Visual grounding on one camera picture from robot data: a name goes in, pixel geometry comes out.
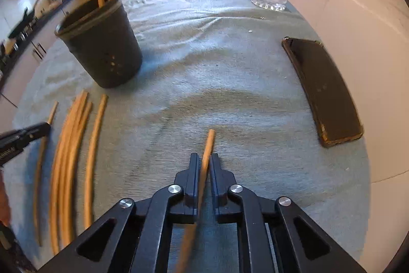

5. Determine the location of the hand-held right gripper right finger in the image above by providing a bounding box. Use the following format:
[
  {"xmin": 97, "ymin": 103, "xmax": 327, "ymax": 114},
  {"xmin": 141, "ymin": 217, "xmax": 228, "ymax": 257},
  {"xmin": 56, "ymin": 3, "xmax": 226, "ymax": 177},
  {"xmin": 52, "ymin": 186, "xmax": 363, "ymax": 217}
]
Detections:
[{"xmin": 209, "ymin": 153, "xmax": 368, "ymax": 273}]

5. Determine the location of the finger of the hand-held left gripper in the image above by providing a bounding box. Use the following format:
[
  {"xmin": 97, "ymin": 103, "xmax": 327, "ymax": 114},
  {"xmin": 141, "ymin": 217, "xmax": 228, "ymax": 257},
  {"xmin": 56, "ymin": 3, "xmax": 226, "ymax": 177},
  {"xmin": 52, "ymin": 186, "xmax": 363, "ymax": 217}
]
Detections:
[{"xmin": 0, "ymin": 122, "xmax": 51, "ymax": 149}]

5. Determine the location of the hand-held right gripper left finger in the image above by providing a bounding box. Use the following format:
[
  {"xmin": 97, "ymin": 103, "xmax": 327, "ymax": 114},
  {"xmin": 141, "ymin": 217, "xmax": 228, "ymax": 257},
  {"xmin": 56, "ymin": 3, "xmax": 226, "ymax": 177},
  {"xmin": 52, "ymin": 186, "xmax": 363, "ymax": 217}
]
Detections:
[{"xmin": 37, "ymin": 153, "xmax": 200, "ymax": 273}]

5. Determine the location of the bundle of wooden sticks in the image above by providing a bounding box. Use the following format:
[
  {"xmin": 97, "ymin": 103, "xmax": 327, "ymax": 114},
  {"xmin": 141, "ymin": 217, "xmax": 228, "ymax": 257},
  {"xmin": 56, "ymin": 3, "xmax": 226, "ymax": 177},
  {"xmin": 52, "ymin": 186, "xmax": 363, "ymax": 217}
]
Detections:
[{"xmin": 49, "ymin": 90, "xmax": 87, "ymax": 255}]

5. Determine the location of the dark grey chopstick holder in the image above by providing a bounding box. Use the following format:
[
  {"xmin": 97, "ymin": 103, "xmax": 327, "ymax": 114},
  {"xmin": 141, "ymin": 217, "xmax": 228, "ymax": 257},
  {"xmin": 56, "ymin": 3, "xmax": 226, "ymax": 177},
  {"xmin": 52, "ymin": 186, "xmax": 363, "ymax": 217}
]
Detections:
[{"xmin": 54, "ymin": 0, "xmax": 143, "ymax": 89}]

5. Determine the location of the grey-green tablecloth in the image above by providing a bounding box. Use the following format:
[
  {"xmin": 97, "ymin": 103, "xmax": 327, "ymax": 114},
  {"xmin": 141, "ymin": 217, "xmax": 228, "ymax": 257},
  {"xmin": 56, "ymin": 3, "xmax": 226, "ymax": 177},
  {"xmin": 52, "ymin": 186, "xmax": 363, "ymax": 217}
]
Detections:
[{"xmin": 5, "ymin": 0, "xmax": 373, "ymax": 273}]

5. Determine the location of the black wok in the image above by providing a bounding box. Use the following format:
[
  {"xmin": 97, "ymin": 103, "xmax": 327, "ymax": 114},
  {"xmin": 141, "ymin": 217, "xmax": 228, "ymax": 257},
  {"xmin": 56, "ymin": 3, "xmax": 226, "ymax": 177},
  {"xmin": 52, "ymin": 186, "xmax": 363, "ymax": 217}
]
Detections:
[{"xmin": 8, "ymin": 7, "xmax": 36, "ymax": 37}]

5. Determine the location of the black smartphone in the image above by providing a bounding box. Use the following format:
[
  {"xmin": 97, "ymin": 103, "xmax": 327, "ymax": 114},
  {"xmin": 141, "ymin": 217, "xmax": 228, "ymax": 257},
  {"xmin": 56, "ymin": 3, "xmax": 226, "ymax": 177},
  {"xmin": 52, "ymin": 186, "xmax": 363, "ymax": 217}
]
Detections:
[{"xmin": 281, "ymin": 37, "xmax": 365, "ymax": 148}]

